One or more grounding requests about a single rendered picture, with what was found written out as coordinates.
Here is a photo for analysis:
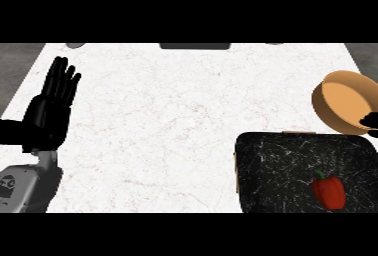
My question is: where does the tan round pot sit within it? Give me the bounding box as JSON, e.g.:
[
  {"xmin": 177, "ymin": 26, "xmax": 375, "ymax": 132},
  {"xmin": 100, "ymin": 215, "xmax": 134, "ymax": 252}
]
[{"xmin": 310, "ymin": 69, "xmax": 378, "ymax": 136}]

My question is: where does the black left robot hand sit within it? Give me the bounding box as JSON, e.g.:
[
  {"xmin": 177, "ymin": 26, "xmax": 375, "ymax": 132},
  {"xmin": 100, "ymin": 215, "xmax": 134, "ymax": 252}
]
[{"xmin": 0, "ymin": 55, "xmax": 83, "ymax": 154}]

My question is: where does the red bell pepper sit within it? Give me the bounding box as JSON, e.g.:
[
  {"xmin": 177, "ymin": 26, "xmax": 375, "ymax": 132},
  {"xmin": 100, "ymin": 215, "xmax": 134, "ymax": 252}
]
[{"xmin": 312, "ymin": 169, "xmax": 347, "ymax": 211}]

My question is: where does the dark grey flat appliance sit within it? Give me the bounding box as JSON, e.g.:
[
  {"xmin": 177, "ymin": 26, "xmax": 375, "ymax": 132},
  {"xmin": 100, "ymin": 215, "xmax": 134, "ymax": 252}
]
[{"xmin": 158, "ymin": 43, "xmax": 232, "ymax": 51}]

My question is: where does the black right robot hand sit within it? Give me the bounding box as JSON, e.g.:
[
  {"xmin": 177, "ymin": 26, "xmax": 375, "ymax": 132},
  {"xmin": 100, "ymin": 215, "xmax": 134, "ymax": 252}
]
[{"xmin": 357, "ymin": 111, "xmax": 378, "ymax": 139}]

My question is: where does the black marble tray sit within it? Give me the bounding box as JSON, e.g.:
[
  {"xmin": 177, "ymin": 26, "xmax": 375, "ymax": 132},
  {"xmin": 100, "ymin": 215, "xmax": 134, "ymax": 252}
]
[{"xmin": 232, "ymin": 131, "xmax": 378, "ymax": 214}]

